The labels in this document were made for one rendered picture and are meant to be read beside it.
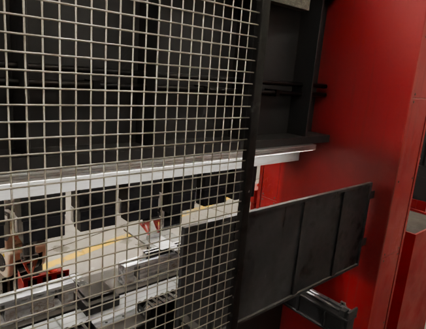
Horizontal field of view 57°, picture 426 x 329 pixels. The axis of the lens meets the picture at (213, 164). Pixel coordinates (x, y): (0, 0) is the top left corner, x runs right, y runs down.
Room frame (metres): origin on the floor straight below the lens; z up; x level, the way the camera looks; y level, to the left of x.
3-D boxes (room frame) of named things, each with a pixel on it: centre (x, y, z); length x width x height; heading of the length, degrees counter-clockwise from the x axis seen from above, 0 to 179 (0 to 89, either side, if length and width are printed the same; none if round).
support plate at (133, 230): (1.82, 0.27, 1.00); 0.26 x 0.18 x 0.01; 42
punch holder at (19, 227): (1.32, 0.60, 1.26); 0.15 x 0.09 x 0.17; 132
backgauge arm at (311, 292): (1.72, -0.42, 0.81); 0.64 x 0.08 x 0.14; 42
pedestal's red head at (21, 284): (1.70, 0.76, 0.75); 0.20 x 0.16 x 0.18; 126
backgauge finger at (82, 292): (1.28, 0.41, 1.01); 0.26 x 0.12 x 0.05; 42
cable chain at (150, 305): (1.27, 0.06, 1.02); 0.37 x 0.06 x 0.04; 132
